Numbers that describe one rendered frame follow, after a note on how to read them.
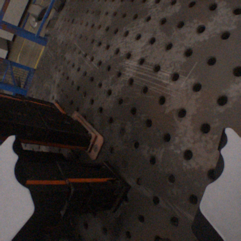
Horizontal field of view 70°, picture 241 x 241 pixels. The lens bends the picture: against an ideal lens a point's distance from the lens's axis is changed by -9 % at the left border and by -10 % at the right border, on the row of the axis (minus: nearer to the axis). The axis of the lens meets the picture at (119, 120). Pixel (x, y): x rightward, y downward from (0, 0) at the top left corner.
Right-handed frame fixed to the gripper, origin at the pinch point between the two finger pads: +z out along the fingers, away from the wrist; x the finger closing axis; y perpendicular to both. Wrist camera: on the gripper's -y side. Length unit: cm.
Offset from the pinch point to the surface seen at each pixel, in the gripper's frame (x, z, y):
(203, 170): 11.9, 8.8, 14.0
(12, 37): -416, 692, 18
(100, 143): -5.7, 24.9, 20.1
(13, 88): -118, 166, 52
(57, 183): -10.5, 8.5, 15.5
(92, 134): -7.8, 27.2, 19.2
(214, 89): 14.5, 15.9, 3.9
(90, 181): -6.1, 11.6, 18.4
